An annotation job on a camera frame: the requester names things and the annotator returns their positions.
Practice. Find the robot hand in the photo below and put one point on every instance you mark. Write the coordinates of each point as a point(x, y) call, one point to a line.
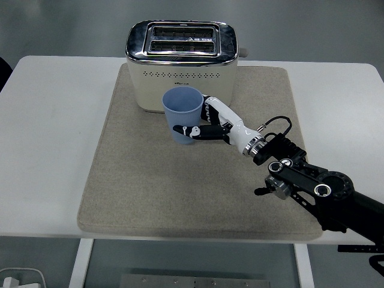
point(241, 133)

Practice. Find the light blue plastic cup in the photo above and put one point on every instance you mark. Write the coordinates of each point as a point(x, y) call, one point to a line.
point(183, 111)

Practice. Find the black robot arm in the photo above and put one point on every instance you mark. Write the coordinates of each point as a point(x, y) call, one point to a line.
point(303, 177)

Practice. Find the grey toaster lever knob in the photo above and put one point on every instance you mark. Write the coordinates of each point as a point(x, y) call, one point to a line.
point(244, 52)

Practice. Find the cream and chrome toaster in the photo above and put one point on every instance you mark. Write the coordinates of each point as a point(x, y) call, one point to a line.
point(183, 75)

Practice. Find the beige fabric mat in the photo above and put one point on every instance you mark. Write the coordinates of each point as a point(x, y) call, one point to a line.
point(168, 186)

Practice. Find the white table leg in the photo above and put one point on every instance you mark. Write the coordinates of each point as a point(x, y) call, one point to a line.
point(305, 267)
point(80, 264)

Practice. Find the black table control panel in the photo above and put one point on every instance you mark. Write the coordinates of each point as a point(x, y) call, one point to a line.
point(357, 248)

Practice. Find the white rounded tray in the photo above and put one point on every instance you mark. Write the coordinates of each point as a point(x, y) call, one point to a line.
point(36, 277)

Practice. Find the white plug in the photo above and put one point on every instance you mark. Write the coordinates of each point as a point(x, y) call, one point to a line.
point(10, 282)

